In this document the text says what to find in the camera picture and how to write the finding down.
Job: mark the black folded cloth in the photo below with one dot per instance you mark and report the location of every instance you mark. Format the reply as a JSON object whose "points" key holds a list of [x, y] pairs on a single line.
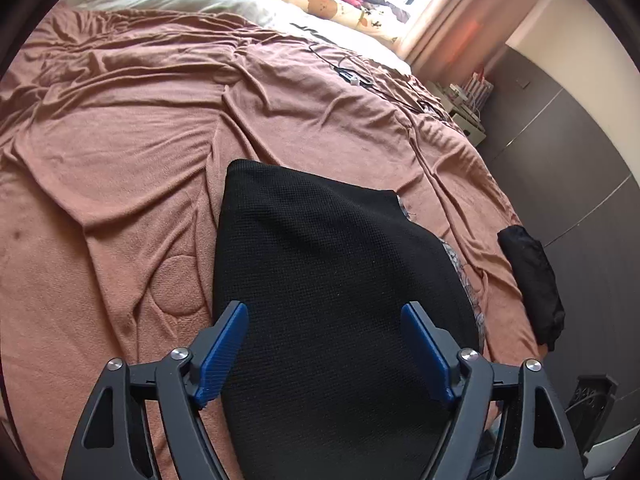
{"points": [[532, 275]]}

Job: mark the small black charger device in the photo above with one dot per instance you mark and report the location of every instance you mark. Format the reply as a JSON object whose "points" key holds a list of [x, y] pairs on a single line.
{"points": [[350, 76]]}

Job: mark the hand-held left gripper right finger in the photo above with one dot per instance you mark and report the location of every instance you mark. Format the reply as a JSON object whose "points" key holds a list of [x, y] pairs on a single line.
{"points": [[425, 355]]}

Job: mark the brown fleece blanket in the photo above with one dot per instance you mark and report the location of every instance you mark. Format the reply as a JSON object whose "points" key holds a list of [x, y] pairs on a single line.
{"points": [[125, 135]]}

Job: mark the black pants with patterned lining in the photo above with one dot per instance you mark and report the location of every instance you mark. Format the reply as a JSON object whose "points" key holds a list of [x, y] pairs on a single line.
{"points": [[325, 285]]}

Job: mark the brown curtain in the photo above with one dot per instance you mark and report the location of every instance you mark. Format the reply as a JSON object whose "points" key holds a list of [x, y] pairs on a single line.
{"points": [[460, 25]]}

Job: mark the dark grey wardrobe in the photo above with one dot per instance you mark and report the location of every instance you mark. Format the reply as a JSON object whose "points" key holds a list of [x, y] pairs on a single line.
{"points": [[565, 160]]}

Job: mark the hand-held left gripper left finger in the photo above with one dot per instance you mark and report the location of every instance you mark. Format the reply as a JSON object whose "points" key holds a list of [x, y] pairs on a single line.
{"points": [[225, 355]]}

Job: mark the yellow bear-print pillow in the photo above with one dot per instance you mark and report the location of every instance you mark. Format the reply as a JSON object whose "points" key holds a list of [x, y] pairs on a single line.
{"points": [[320, 7]]}

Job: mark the black ribbed plastic object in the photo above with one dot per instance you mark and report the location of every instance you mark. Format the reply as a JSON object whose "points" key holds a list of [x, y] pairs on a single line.
{"points": [[592, 410]]}

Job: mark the white nightstand with clutter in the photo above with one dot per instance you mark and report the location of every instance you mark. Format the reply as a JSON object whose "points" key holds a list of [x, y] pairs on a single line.
{"points": [[467, 110]]}

